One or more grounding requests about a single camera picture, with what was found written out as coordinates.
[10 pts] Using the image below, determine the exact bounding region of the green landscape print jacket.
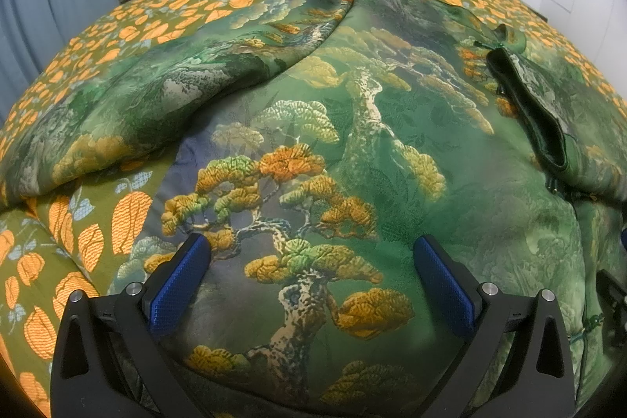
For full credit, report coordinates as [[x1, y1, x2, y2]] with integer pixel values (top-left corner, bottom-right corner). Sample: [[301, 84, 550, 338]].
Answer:
[[1, 0, 626, 417]]

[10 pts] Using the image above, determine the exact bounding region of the orange floral green quilt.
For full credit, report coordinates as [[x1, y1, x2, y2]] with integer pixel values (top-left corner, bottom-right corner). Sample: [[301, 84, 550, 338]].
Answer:
[[1, 0, 626, 417]]

